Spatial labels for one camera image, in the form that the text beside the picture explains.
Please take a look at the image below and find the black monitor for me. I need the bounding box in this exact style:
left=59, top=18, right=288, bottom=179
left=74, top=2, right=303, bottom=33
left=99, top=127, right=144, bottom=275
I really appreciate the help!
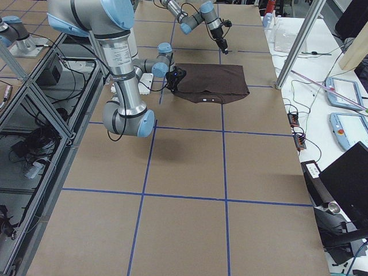
left=320, top=142, right=367, bottom=228

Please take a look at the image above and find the dark brown t-shirt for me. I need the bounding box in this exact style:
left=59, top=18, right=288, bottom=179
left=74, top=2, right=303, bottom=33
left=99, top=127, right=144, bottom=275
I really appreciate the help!
left=171, top=63, right=250, bottom=104

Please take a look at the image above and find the grey neighbouring robot arm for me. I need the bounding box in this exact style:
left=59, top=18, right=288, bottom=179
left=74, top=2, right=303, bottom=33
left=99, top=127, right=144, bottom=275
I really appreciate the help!
left=1, top=16, right=48, bottom=58

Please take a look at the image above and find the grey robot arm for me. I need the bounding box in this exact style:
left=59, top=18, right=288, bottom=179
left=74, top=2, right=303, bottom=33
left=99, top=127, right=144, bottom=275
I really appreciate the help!
left=160, top=0, right=232, bottom=55
left=47, top=1, right=175, bottom=137

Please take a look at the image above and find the wooden board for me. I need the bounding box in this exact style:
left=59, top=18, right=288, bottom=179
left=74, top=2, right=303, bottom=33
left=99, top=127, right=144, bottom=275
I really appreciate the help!
left=338, top=0, right=368, bottom=71

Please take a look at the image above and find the blue teach pendant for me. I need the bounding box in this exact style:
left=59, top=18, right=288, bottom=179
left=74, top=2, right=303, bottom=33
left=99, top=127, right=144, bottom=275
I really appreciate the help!
left=325, top=77, right=363, bottom=111
left=329, top=113, right=367, bottom=151

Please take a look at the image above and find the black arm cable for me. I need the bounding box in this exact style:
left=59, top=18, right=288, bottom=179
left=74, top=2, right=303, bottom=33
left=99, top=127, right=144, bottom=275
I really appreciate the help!
left=106, top=68, right=170, bottom=141

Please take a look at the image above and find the blue teach pendant upper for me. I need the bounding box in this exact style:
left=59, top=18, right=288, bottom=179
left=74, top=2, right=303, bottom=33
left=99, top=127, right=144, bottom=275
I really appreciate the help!
left=325, top=77, right=363, bottom=111

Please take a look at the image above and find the blue teach pendant lower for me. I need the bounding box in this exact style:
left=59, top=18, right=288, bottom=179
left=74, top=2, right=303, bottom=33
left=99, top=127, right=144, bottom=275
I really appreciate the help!
left=329, top=113, right=367, bottom=151

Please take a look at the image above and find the aluminium frame post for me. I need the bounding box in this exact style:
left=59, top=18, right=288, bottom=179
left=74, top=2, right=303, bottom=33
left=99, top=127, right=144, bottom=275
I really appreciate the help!
left=275, top=0, right=326, bottom=90

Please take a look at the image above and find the aluminium frame side table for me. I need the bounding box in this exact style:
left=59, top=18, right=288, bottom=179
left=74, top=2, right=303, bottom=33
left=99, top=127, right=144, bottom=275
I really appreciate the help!
left=1, top=34, right=104, bottom=275

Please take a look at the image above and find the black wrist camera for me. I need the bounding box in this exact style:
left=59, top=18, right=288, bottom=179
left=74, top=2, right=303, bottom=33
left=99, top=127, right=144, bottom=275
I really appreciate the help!
left=173, top=66, right=186, bottom=83
left=221, top=20, right=232, bottom=28

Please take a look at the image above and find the orange black connector block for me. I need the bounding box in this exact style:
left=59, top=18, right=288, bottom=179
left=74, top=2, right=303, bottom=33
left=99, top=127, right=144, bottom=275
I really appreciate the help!
left=287, top=113, right=300, bottom=127
left=293, top=133, right=306, bottom=151

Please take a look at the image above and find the orange black connector block lower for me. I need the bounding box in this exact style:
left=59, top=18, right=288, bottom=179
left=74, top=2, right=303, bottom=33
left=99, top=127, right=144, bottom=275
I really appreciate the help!
left=293, top=133, right=306, bottom=151

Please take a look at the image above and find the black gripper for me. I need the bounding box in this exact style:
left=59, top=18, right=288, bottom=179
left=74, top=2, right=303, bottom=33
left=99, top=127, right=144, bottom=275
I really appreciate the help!
left=210, top=26, right=229, bottom=55
left=166, top=66, right=182, bottom=91

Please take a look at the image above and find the orange black connector block upper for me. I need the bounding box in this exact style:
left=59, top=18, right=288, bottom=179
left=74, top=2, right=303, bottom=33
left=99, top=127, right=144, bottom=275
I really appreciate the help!
left=287, top=113, right=300, bottom=127

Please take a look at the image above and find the clear plastic bag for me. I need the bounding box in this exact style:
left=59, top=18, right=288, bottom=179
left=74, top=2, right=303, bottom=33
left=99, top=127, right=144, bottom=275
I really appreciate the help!
left=274, top=28, right=297, bottom=53

